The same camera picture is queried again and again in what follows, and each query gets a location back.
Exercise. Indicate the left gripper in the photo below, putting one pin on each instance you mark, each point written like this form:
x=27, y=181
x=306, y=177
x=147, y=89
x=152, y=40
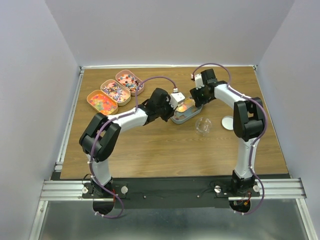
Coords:
x=171, y=111

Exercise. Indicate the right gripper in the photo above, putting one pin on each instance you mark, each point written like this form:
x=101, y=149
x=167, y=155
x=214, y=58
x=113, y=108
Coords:
x=194, y=93

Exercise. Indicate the grey candy tray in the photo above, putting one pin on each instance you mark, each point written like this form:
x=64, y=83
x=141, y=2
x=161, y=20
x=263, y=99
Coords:
x=185, y=111

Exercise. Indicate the clear plastic cup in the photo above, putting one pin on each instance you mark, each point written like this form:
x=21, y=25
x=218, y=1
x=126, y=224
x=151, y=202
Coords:
x=203, y=126

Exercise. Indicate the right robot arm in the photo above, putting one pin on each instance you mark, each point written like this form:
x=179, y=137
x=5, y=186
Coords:
x=249, y=124

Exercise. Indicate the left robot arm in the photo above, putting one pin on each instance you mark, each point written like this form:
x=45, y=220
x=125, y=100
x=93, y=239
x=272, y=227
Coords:
x=100, y=137

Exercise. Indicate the white round lid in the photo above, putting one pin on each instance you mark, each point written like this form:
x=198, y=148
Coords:
x=227, y=123

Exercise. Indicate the beige candy tray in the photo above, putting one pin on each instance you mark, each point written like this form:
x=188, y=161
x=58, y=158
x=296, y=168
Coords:
x=116, y=91

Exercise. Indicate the pink candy tray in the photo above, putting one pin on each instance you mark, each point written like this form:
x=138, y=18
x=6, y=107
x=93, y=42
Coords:
x=130, y=81

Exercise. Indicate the orange candy tray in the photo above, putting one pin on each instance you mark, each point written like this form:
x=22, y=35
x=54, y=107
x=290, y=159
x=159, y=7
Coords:
x=102, y=103

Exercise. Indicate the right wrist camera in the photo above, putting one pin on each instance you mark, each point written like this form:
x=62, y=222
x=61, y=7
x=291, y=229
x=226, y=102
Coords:
x=197, y=78

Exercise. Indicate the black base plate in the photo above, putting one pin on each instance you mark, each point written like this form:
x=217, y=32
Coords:
x=173, y=192

